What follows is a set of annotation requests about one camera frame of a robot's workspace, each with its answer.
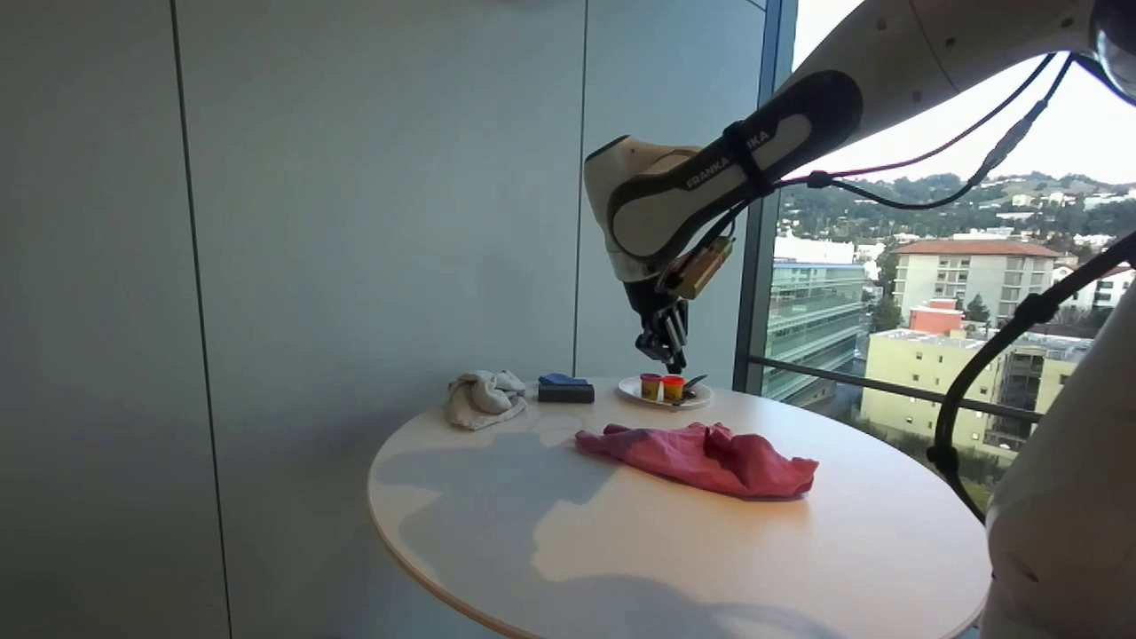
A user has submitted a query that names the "white plate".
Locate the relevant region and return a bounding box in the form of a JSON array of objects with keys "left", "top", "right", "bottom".
[{"left": 613, "top": 374, "right": 714, "bottom": 413}]

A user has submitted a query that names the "pink towel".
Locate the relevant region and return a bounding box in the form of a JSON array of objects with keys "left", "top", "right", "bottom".
[{"left": 575, "top": 419, "right": 820, "bottom": 505}]

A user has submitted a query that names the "dark window railing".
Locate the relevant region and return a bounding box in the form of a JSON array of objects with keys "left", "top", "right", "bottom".
[{"left": 742, "top": 350, "right": 1052, "bottom": 427}]

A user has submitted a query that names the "glass office building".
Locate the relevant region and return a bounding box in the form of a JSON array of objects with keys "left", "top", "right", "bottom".
[{"left": 761, "top": 231, "right": 878, "bottom": 419}]

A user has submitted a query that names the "yellow building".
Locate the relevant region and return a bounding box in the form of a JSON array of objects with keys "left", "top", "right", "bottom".
[{"left": 860, "top": 328, "right": 1094, "bottom": 458}]

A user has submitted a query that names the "thick black cable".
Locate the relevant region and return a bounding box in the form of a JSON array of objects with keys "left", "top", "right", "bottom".
[{"left": 923, "top": 228, "right": 1136, "bottom": 524}]

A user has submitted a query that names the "blue grey window post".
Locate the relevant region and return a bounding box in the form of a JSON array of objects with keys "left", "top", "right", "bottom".
[{"left": 727, "top": 0, "right": 802, "bottom": 397}]

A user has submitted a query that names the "thin black cable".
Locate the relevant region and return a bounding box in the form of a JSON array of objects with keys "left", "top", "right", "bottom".
[{"left": 820, "top": 53, "right": 1079, "bottom": 218}]

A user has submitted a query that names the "small red building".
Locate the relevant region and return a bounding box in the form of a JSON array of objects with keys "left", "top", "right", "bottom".
[{"left": 905, "top": 293, "right": 974, "bottom": 341}]

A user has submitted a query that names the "thin red cable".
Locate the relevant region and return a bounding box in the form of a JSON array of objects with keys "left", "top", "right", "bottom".
[{"left": 776, "top": 48, "right": 1061, "bottom": 191}]

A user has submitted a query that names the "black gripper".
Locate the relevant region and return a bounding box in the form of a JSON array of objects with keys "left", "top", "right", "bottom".
[{"left": 620, "top": 273, "right": 695, "bottom": 375}]

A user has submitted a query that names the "yellowish wrist camera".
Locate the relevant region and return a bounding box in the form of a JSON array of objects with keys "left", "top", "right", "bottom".
[{"left": 671, "top": 231, "right": 739, "bottom": 302}]

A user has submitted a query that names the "white crumpled cloth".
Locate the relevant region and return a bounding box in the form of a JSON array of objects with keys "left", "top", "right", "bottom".
[{"left": 441, "top": 367, "right": 529, "bottom": 434}]

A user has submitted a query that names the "dark blue box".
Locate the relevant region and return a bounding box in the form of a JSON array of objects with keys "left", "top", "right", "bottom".
[{"left": 536, "top": 374, "right": 597, "bottom": 407}]

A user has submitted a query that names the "white red-roofed building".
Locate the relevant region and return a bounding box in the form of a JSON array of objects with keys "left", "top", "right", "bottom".
[{"left": 892, "top": 235, "right": 1061, "bottom": 330}]

